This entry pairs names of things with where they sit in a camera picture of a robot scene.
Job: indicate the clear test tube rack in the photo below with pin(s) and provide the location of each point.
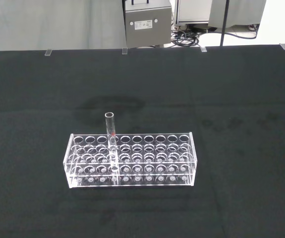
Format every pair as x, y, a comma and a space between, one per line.
157, 162

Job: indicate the clear cloth clip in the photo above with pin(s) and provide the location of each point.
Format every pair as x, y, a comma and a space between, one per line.
125, 51
284, 46
203, 49
47, 53

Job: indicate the black bench cloth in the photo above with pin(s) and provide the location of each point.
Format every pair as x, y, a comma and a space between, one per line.
206, 148

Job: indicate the grey metal equipment box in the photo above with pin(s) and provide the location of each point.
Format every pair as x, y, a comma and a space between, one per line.
147, 32

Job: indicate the white metal cabinet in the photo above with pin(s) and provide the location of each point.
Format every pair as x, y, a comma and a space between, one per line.
194, 11

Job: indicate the black tripod pole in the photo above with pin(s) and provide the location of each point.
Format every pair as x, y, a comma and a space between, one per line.
224, 22

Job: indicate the pale grey curtain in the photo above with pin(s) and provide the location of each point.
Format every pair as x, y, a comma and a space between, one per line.
244, 12
53, 24

